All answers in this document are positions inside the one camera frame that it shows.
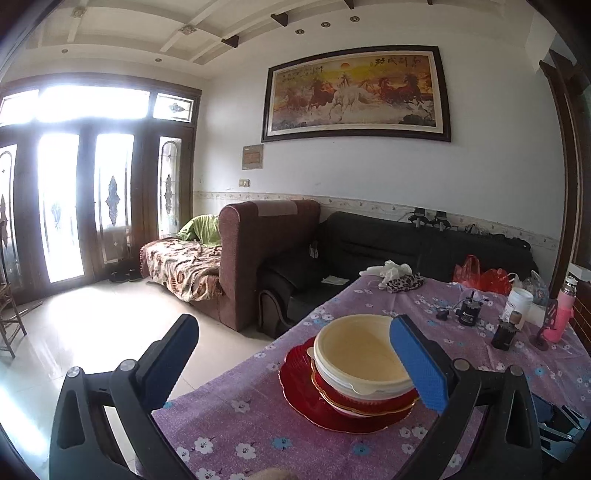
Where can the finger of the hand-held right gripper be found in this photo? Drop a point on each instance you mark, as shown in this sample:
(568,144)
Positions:
(547,408)

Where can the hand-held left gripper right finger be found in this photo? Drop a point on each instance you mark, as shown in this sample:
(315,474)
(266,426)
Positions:
(418,364)

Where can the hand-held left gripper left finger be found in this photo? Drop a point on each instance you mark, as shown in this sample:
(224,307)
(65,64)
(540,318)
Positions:
(168,364)

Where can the gold rimmed red plate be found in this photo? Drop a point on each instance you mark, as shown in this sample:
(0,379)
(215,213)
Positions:
(369,410)

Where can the small black gadget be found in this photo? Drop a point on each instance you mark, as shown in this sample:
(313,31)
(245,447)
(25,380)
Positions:
(443,314)

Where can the black hand grinder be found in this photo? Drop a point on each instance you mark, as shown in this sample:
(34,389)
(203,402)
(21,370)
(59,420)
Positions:
(468,314)

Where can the leopard print cloth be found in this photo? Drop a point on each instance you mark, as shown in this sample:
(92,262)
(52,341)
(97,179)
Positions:
(406,282)

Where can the small dark jar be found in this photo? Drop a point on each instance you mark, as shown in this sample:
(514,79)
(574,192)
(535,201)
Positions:
(503,336)

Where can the pink thermos with knitted sleeve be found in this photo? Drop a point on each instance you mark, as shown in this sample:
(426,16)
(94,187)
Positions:
(561,316)

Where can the white paper packet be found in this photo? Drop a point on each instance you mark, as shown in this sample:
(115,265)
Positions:
(535,314)

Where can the dark slipper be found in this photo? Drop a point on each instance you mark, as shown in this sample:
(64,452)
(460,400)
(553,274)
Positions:
(119,276)
(135,275)

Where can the patterned brown blanket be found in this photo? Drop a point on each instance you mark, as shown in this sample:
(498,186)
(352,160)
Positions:
(184,267)

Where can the black phone stand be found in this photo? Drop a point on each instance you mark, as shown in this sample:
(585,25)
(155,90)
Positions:
(550,310)

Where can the white gloves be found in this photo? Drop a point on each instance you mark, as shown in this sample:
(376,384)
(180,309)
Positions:
(392,269)

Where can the white plastic jar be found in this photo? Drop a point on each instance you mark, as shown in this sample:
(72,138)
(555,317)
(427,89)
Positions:
(519,302)

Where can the red plastic bag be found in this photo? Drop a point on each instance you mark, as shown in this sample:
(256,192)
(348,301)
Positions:
(489,280)

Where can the white paper sheet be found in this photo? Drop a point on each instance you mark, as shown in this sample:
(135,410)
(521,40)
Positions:
(334,280)

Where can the black sofa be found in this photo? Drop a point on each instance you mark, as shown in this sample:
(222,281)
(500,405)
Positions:
(392,244)

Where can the clear plastic bag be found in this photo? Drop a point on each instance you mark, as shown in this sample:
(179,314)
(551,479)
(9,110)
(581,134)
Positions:
(538,284)

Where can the green cloth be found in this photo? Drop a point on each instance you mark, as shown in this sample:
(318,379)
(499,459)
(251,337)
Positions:
(203,228)

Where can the white flat box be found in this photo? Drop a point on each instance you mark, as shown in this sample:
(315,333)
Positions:
(582,272)

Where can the purple floral tablecloth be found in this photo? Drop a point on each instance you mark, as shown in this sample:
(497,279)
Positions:
(286,443)

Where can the black clamp device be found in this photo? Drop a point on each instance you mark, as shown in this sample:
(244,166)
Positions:
(418,217)
(441,218)

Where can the brown sofa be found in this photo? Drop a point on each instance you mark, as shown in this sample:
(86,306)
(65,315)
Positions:
(272,258)

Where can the wooden chair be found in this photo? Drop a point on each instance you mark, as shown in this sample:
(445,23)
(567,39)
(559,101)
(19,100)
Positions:
(11,323)

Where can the wooden glass double door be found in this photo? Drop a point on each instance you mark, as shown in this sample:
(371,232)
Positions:
(87,207)

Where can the wooden partition cabinet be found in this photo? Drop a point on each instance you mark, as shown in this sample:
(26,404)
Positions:
(572,161)

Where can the framed horse painting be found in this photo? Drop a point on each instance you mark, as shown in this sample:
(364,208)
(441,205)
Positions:
(355,92)

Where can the brown wall panel box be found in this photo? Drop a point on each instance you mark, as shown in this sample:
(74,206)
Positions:
(252,157)

